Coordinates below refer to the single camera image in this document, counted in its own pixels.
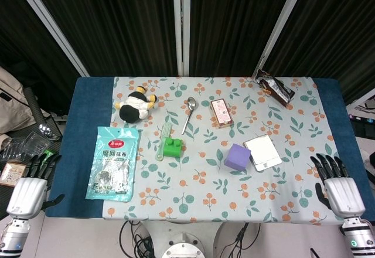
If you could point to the beige bag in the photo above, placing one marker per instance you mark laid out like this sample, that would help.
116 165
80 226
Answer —
13 102

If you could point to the floral tablecloth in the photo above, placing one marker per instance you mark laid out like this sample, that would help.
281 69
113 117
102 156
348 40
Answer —
222 181

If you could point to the light green comb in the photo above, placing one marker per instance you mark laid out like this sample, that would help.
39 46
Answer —
163 142

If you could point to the purple cube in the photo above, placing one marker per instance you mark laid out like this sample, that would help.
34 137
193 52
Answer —
237 158

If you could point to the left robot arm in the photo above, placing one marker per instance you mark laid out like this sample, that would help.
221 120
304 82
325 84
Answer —
13 234

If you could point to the pink printed small box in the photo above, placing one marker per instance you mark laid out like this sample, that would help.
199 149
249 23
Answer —
221 113

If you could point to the brown framed box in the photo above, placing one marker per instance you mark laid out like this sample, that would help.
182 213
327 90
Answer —
11 173

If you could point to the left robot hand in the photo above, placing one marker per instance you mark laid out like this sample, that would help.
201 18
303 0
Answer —
27 192

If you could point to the cleaning cloth package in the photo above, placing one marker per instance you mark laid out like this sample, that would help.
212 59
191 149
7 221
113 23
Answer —
112 164

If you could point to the green packet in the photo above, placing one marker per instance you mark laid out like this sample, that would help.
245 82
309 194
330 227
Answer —
47 154

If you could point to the brown snack packet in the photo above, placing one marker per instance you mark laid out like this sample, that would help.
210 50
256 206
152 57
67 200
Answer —
274 88

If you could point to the metal ladle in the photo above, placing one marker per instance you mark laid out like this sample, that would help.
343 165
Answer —
47 130

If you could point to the metal spoon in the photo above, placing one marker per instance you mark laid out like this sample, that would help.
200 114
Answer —
190 114

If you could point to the green toy block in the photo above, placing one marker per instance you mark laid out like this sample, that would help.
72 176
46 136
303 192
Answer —
172 148

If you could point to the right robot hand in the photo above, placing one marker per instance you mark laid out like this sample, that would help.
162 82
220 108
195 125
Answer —
342 192

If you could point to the blue table mat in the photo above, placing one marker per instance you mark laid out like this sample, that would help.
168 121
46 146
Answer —
79 140

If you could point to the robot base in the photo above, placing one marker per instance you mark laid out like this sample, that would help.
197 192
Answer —
183 243

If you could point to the clear plastic tray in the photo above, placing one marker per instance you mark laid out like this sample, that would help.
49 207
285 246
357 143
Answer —
32 145

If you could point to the black white plush toy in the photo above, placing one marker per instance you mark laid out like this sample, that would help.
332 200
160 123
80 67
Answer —
135 105

